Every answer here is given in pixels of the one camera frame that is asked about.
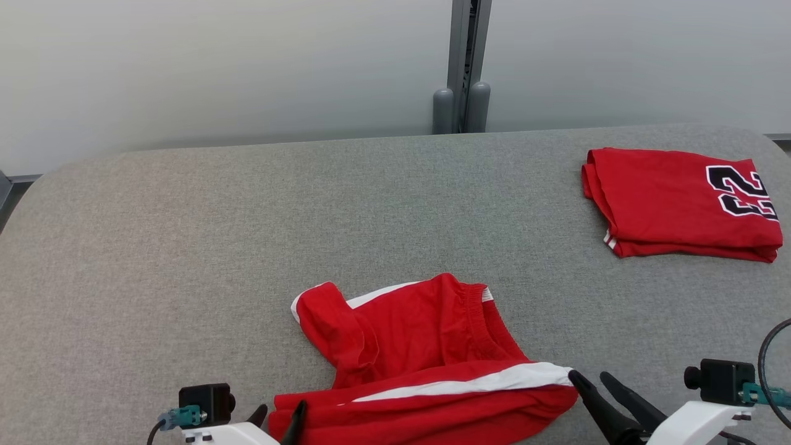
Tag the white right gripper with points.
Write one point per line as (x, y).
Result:
(692, 426)

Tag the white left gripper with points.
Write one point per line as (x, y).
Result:
(228, 436)

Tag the red shorts with white stripe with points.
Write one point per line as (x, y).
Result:
(420, 346)

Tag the red numbered t-shirt white sleeves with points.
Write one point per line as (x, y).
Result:
(667, 204)

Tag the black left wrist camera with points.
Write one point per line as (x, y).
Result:
(207, 402)

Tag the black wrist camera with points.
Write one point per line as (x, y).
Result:
(207, 402)
(720, 380)

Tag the teal left camera connector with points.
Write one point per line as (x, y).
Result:
(185, 416)

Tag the teal camera connector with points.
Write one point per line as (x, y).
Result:
(185, 416)
(766, 395)

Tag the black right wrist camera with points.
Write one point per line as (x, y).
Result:
(720, 380)

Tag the teal right camera connector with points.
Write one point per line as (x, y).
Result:
(766, 395)

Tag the grey partition post with feet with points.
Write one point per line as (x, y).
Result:
(463, 62)

